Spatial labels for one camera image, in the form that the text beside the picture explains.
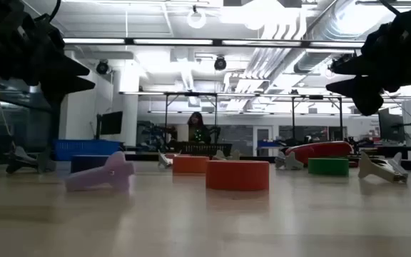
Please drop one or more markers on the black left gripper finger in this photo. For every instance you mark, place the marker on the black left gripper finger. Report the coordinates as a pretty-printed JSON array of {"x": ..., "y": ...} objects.
[
  {"x": 66, "y": 87},
  {"x": 73, "y": 68}
]

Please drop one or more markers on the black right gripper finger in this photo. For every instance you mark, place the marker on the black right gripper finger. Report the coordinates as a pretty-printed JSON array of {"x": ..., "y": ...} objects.
[
  {"x": 355, "y": 68},
  {"x": 362, "y": 93}
]

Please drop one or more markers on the red stapler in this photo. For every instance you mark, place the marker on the red stapler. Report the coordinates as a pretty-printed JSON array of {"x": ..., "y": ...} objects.
[{"x": 319, "y": 150}]

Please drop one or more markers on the cream white staple remover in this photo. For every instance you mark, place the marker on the cream white staple remover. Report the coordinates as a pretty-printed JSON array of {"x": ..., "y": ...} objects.
[{"x": 382, "y": 168}]

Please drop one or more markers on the green tape roll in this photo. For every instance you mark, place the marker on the green tape roll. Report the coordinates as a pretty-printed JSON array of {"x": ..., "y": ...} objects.
[{"x": 328, "y": 167}]

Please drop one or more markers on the grey staple remover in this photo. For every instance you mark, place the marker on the grey staple remover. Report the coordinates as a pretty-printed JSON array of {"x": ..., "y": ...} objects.
[
  {"x": 223, "y": 155},
  {"x": 288, "y": 161}
]

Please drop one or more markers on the orange tape roll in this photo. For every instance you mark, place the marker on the orange tape roll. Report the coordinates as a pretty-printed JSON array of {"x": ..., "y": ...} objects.
[{"x": 190, "y": 165}]

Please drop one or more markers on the red tape roll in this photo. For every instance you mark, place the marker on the red tape roll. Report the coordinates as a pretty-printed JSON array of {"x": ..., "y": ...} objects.
[{"x": 237, "y": 175}]

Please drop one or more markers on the black staple remover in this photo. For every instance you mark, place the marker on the black staple remover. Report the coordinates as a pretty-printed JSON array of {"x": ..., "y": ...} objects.
[{"x": 23, "y": 160}]

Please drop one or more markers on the purple staple remover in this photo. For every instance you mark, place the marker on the purple staple remover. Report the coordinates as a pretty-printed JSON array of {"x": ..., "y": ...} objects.
[{"x": 98, "y": 175}]

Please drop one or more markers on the black computer monitor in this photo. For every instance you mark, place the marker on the black computer monitor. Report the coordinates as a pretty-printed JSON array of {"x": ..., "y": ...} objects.
[
  {"x": 112, "y": 123},
  {"x": 391, "y": 125}
]

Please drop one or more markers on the blue plastic basket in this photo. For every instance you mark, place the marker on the blue plastic basket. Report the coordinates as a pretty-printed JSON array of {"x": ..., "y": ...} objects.
[{"x": 84, "y": 149}]

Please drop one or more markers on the long ceiling light bar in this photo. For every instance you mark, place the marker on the long ceiling light bar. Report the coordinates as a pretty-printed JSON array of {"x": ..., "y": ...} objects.
[{"x": 173, "y": 41}]

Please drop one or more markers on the white door with window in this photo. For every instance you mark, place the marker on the white door with window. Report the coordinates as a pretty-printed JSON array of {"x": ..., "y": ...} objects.
[{"x": 262, "y": 150}]

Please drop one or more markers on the small white cylinder lamp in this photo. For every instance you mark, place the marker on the small white cylinder lamp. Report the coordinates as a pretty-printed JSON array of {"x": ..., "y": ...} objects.
[{"x": 182, "y": 132}]

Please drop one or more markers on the person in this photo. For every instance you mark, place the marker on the person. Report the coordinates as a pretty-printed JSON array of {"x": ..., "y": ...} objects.
[{"x": 198, "y": 130}]

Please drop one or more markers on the black plastic basket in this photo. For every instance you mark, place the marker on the black plastic basket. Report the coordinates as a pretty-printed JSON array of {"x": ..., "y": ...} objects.
[{"x": 202, "y": 149}]

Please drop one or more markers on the black ceiling camera cluster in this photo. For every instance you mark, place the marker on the black ceiling camera cluster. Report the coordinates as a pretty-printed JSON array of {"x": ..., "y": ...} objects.
[{"x": 344, "y": 58}]

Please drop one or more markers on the black background rig frame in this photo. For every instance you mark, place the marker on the black background rig frame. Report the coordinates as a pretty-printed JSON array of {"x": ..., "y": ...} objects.
[
  {"x": 191, "y": 94},
  {"x": 316, "y": 97}
]

